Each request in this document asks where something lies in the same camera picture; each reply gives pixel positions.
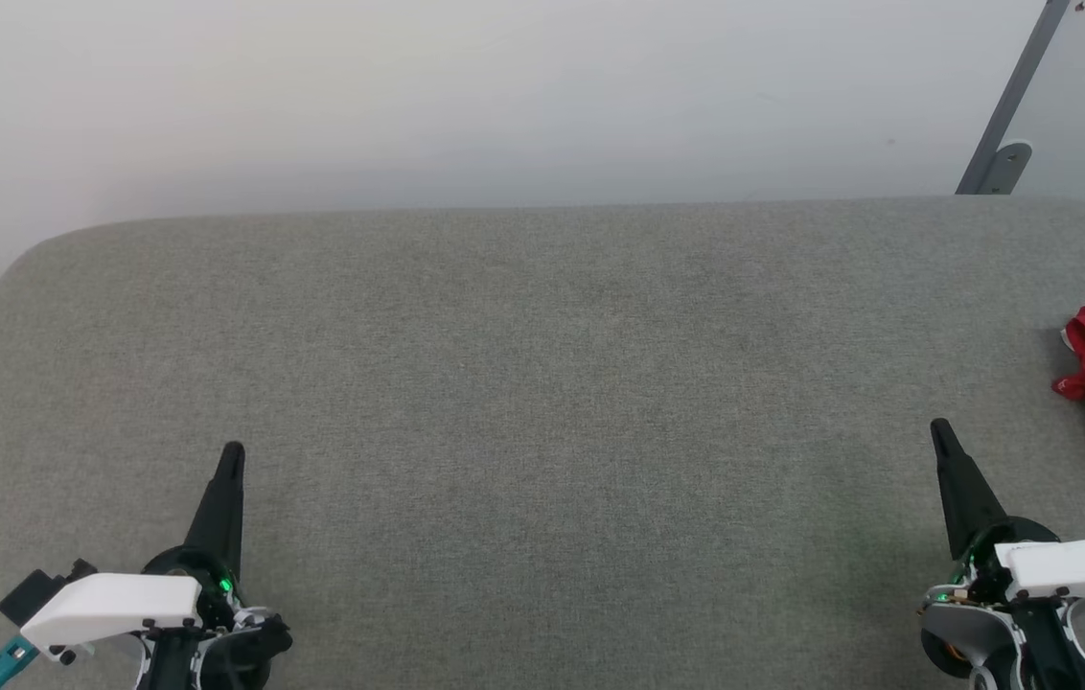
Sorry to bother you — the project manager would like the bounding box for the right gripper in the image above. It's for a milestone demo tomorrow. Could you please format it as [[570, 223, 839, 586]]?
[[931, 419, 1085, 605]]

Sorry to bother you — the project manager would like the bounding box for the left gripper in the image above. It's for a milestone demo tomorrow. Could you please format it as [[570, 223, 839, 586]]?
[[20, 441, 245, 662]]

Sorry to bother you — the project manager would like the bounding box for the grey fabric sofa cushion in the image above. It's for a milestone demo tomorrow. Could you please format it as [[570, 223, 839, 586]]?
[[0, 196, 1085, 690]]

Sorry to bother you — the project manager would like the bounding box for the teal cable connector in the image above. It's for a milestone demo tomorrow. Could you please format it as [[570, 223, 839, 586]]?
[[0, 632, 40, 690]]

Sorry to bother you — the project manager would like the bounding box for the grey post bracket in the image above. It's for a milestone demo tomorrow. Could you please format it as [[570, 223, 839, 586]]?
[[981, 142, 1033, 196]]

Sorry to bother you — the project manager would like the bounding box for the grey metal post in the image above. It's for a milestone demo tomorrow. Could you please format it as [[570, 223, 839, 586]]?
[[955, 0, 1075, 196]]

